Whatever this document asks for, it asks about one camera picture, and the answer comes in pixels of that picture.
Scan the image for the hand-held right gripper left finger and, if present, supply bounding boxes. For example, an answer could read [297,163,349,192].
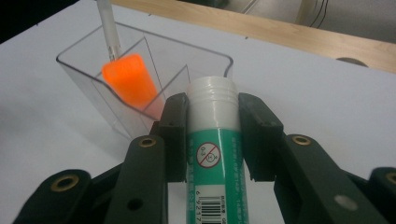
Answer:
[149,91,191,184]

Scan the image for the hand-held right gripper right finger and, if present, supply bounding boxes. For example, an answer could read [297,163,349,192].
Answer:
[237,91,285,183]

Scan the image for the green and white glue stick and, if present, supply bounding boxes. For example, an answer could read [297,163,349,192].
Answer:
[185,76,250,224]

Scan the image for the clear plastic pen organizer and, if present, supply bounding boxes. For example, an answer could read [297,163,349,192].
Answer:
[55,21,234,142]

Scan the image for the orange highlighter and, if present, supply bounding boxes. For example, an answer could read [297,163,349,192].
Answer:
[101,52,165,121]

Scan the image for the white pen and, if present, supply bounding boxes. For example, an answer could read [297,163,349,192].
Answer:
[95,0,123,62]

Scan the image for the wooden table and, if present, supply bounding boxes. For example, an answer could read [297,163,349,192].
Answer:
[109,0,396,76]

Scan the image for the hanging black cables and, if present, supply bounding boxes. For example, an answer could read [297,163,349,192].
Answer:
[309,0,330,29]

